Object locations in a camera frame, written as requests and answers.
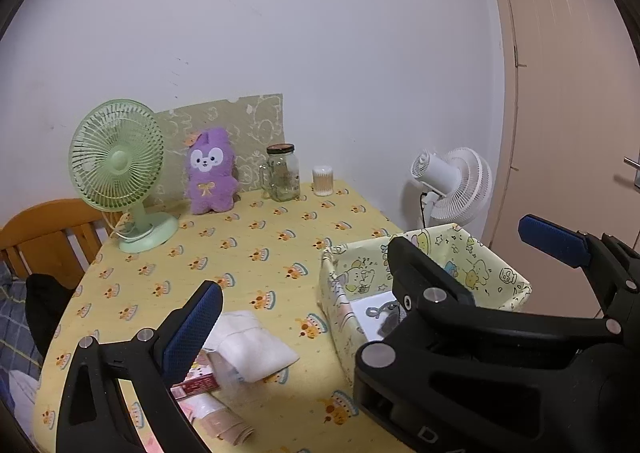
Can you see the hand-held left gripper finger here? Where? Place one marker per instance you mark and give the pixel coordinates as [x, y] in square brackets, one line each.
[192, 333]

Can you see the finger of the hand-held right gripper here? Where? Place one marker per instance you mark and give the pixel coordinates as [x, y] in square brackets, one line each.
[420, 268]
[550, 243]

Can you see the pink packet with red label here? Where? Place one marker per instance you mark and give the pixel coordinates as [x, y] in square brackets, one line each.
[197, 385]

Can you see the yellow printed fabric storage box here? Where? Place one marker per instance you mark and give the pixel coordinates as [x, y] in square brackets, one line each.
[480, 263]

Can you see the white towel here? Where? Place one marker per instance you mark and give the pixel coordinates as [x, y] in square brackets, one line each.
[255, 348]

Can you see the pale pink roll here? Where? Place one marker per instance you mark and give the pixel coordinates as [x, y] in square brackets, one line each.
[220, 420]

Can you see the small grey object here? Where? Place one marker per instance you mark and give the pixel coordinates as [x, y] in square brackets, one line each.
[387, 323]

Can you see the white card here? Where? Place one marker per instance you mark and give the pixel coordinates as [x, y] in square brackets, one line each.
[362, 320]

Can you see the yellow cake-print tablecloth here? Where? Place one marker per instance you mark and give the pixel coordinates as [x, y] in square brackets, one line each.
[240, 253]

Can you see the white standing fan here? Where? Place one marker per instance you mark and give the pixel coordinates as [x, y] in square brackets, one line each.
[450, 178]

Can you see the cotton swab container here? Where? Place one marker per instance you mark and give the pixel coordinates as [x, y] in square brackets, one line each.
[323, 183]

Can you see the beige door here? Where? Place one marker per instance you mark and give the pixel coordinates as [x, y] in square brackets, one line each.
[565, 108]

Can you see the black cloth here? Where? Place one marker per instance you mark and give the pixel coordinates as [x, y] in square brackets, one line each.
[47, 308]

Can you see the purple plush toy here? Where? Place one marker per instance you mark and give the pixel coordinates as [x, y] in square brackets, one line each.
[210, 183]

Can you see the glass jar with lid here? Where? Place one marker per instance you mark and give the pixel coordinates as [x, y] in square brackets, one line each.
[282, 178]

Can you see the blue plaid bedding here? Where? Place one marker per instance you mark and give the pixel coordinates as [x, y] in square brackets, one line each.
[15, 328]

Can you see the white cloth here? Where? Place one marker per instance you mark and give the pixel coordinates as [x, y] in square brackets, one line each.
[25, 393]

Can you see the green desk fan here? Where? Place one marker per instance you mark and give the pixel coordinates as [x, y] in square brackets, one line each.
[117, 163]

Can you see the orange wooden chair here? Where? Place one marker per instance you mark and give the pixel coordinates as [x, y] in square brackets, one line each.
[45, 218]

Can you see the olive bear-print board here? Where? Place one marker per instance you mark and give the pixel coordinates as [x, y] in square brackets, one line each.
[250, 123]

